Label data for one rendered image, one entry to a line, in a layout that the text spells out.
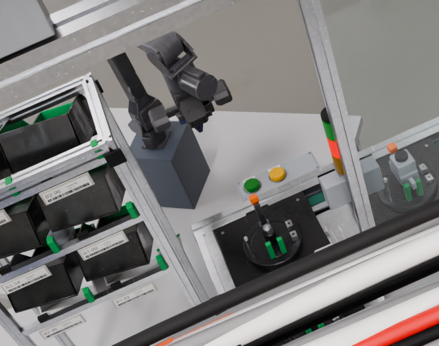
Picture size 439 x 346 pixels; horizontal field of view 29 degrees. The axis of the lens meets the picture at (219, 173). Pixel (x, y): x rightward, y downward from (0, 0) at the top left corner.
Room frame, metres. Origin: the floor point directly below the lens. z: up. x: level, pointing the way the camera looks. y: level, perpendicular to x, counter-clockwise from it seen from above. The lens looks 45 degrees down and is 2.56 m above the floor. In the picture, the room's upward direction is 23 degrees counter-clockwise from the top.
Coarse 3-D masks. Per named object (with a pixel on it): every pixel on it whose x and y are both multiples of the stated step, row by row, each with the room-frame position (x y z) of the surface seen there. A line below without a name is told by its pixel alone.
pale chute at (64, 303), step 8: (96, 280) 1.20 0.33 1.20; (104, 280) 1.23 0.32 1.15; (80, 288) 1.37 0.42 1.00; (96, 288) 1.18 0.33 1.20; (104, 288) 1.21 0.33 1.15; (80, 296) 1.24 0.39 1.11; (48, 304) 1.22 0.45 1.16; (56, 304) 1.23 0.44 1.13; (64, 304) 1.20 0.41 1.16; (72, 304) 1.17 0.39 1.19; (40, 312) 1.18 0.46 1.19; (48, 312) 1.18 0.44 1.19
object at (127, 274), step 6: (180, 240) 1.37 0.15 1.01; (150, 264) 1.28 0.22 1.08; (156, 264) 1.24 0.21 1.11; (126, 270) 1.30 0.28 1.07; (132, 270) 1.26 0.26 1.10; (138, 270) 1.24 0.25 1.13; (144, 270) 1.21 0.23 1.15; (108, 276) 1.21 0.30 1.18; (114, 276) 1.23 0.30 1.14; (120, 276) 1.24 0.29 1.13; (126, 276) 1.21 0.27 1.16; (132, 276) 1.18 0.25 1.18; (108, 282) 1.19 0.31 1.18; (114, 282) 1.18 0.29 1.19
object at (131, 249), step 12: (108, 216) 1.36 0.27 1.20; (120, 216) 1.35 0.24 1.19; (84, 228) 1.23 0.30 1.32; (96, 228) 1.29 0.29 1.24; (132, 228) 1.26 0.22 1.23; (144, 228) 1.16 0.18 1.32; (132, 240) 1.11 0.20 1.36; (144, 240) 1.13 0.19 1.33; (108, 252) 1.12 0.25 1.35; (120, 252) 1.11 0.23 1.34; (132, 252) 1.10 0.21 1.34; (144, 252) 1.10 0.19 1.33; (84, 264) 1.12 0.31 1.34; (96, 264) 1.11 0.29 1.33; (108, 264) 1.11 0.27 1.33; (120, 264) 1.10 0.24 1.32; (132, 264) 1.09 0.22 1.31; (144, 264) 1.09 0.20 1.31; (84, 276) 1.11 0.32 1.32; (96, 276) 1.11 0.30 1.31
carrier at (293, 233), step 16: (272, 208) 1.38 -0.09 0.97; (288, 208) 1.36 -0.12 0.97; (304, 208) 1.35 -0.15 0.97; (240, 224) 1.38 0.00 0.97; (256, 224) 1.34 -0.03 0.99; (272, 224) 1.32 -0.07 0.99; (288, 224) 1.29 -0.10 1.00; (304, 224) 1.30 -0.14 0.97; (224, 240) 1.35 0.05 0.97; (240, 240) 1.33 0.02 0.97; (256, 240) 1.30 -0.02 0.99; (272, 240) 1.26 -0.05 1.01; (288, 240) 1.26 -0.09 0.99; (304, 240) 1.25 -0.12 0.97; (320, 240) 1.24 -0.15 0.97; (224, 256) 1.31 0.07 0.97; (240, 256) 1.29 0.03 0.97; (256, 256) 1.25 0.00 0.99; (272, 256) 1.23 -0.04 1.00; (288, 256) 1.22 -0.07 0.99; (304, 256) 1.21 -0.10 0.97; (240, 272) 1.24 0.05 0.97; (256, 272) 1.23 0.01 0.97
